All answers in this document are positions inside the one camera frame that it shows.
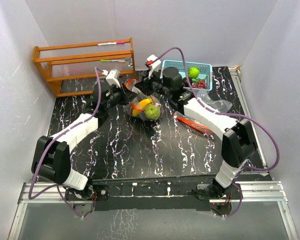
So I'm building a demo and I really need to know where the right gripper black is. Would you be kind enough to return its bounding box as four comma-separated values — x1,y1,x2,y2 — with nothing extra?
133,69,172,99

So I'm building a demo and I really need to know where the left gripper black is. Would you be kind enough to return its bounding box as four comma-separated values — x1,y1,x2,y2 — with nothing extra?
104,82,138,111

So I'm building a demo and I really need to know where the yellow fake banana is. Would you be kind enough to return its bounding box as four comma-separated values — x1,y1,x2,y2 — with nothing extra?
130,98,153,117

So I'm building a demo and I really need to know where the zip bag with grapes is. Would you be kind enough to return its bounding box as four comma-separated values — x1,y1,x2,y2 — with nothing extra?
123,78,164,121

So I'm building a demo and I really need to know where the green bumpy fruit bag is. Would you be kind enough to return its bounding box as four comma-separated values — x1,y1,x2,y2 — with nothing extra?
144,104,161,121

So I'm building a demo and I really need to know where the green fake chili pepper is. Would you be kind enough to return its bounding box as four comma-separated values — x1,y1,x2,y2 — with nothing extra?
191,78,201,83

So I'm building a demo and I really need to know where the green bumpy fake fruit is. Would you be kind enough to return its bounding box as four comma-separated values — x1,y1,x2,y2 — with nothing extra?
188,67,200,79

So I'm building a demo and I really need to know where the red fake grape bunch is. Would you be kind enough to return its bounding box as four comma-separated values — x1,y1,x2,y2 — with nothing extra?
192,79,207,89

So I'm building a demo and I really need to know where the light blue plastic basket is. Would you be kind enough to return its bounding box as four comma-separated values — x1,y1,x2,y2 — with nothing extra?
162,60,213,91

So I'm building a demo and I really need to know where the zip bag red seal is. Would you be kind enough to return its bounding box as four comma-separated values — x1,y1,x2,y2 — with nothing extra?
172,89,233,135

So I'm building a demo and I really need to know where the dark red fake fruit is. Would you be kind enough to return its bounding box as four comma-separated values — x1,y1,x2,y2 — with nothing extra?
183,77,193,88

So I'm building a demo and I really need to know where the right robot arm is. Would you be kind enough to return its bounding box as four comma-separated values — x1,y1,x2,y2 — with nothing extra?
135,67,258,199

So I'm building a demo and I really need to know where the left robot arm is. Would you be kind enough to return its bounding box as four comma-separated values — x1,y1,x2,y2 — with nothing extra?
31,83,138,200

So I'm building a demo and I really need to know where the green white marker pen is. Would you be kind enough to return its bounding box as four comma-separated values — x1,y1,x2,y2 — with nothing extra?
100,59,126,63

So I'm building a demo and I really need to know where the pink white marker pen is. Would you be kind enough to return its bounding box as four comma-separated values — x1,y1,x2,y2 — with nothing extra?
97,41,126,46

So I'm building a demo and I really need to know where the wooden shelf rack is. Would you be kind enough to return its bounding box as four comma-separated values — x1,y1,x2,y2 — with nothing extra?
31,37,136,98

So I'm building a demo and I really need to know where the black base crossbar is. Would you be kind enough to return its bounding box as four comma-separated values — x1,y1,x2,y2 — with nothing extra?
65,175,243,211

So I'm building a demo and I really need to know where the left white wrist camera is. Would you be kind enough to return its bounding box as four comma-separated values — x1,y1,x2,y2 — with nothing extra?
105,69,121,88

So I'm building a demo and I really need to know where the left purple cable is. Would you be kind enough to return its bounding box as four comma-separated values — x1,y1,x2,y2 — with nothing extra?
27,66,110,218

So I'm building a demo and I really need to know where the aluminium frame rail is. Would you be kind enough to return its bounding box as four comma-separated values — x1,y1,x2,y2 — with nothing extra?
8,176,299,240

